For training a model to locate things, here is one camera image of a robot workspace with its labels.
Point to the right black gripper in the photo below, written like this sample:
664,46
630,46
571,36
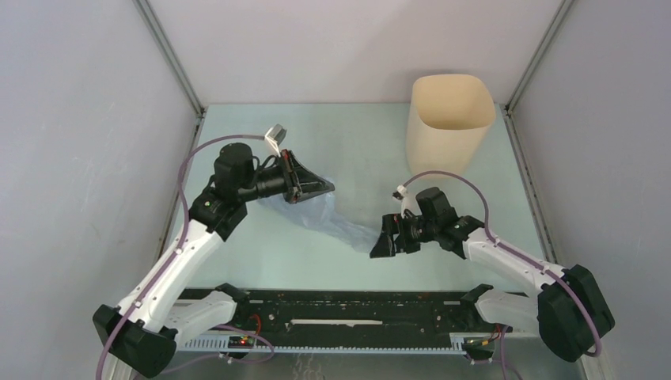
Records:
393,224

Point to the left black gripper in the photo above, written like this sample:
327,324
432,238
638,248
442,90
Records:
300,184

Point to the translucent blue trash bag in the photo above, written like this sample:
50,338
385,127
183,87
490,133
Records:
340,214

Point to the beige plastic trash bin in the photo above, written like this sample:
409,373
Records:
449,117

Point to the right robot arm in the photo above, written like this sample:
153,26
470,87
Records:
563,306

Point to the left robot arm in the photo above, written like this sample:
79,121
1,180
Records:
141,331

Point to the small circuit board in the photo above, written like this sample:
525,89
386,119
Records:
241,342

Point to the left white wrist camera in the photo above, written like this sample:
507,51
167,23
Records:
274,137

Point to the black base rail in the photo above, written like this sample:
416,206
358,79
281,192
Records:
359,318

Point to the left aluminium frame post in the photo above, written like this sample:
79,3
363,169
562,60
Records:
165,47

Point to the aluminium frame post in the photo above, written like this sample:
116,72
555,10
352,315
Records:
165,47
547,40

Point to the white cable duct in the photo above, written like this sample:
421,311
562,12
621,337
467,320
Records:
217,343

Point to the right aluminium frame post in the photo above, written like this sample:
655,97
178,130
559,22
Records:
547,40

